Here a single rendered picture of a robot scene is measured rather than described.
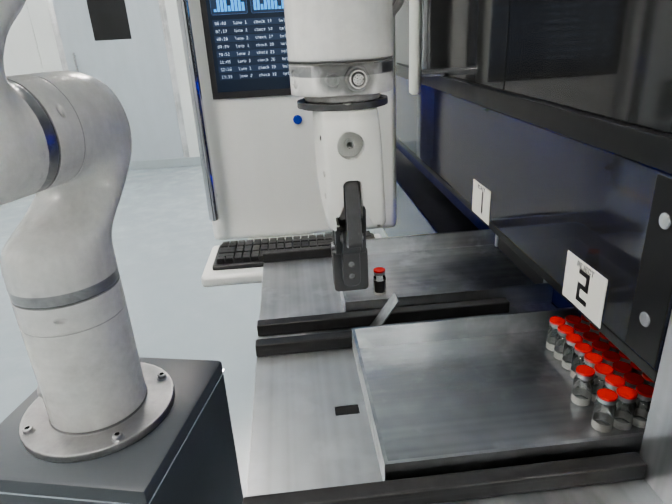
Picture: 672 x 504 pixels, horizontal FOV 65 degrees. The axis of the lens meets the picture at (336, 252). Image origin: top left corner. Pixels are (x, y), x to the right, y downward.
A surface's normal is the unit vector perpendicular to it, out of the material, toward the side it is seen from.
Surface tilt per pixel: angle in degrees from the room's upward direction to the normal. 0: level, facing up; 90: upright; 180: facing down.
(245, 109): 90
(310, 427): 0
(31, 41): 90
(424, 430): 0
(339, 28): 90
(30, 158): 104
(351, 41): 90
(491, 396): 0
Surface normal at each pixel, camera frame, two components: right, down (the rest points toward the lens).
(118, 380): 0.85, 0.17
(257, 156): 0.07, 0.39
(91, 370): 0.55, 0.29
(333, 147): -0.23, 0.25
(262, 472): -0.05, -0.92
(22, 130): 0.94, -0.04
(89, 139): 0.94, 0.26
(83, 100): 0.78, -0.42
